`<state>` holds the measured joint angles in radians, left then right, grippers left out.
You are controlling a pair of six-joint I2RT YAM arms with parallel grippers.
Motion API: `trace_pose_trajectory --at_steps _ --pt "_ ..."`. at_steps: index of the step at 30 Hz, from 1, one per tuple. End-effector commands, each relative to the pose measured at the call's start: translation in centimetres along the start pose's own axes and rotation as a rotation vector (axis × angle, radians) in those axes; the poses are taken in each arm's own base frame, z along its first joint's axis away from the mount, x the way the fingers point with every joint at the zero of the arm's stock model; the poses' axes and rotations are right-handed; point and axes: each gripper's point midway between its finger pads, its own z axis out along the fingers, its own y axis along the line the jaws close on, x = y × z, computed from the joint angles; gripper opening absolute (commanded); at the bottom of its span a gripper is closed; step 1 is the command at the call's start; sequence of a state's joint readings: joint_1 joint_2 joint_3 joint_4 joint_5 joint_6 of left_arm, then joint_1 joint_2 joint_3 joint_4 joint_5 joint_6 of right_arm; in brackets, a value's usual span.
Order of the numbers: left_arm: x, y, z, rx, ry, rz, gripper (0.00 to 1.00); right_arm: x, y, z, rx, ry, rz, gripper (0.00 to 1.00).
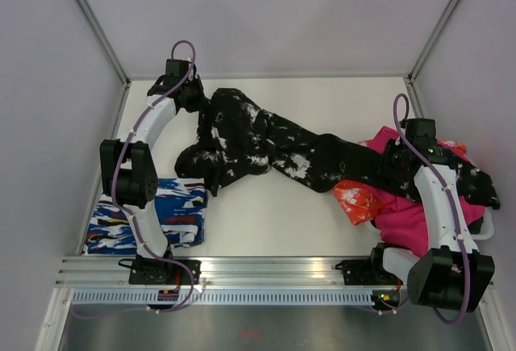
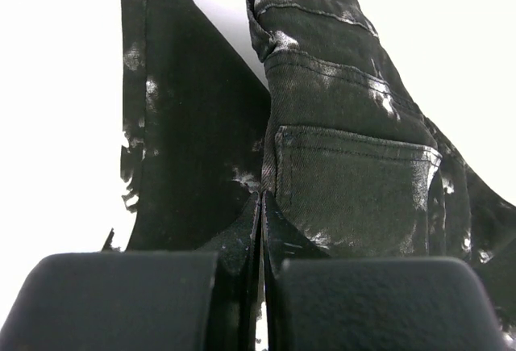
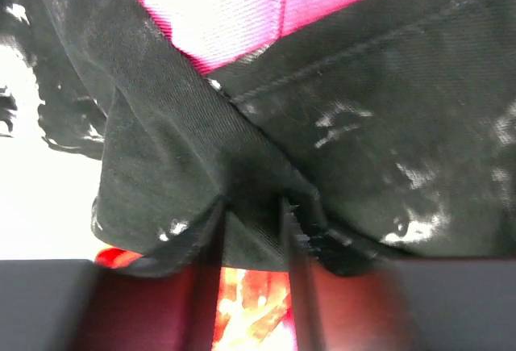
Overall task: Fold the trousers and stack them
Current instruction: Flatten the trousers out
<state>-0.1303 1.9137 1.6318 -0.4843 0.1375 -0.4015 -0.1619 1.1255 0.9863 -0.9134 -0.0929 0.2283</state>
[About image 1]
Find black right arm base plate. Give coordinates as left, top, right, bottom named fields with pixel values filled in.
left=335, top=258, right=400, bottom=286

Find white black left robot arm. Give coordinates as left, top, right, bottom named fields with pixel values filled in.
left=99, top=58, right=207, bottom=285

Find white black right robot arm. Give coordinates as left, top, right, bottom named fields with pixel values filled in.
left=367, top=119, right=495, bottom=315

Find white slotted cable duct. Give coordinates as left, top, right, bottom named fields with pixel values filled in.
left=72, top=289, right=374, bottom=307

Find blue white patterned folded trousers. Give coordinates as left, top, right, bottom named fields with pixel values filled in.
left=82, top=178, right=209, bottom=256

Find black white splattered trousers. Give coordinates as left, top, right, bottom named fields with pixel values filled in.
left=173, top=87, right=501, bottom=210

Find pink garment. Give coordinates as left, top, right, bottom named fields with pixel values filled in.
left=364, top=126, right=485, bottom=257

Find aluminium mounting rail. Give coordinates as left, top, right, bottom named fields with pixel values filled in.
left=54, top=256, right=348, bottom=290

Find orange white garment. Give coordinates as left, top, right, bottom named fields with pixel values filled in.
left=332, top=180, right=385, bottom=226

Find white laundry basket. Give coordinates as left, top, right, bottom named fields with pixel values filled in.
left=364, top=203, right=493, bottom=248

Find aluminium frame post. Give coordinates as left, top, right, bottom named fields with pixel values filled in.
left=406, top=0, right=462, bottom=84
left=73, top=0, right=131, bottom=87

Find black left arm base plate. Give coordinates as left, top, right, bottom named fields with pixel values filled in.
left=118, top=256, right=201, bottom=286

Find right aluminium frame post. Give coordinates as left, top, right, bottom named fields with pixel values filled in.
left=406, top=0, right=462, bottom=84

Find left aluminium frame post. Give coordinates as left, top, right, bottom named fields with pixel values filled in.
left=73, top=0, right=131, bottom=87

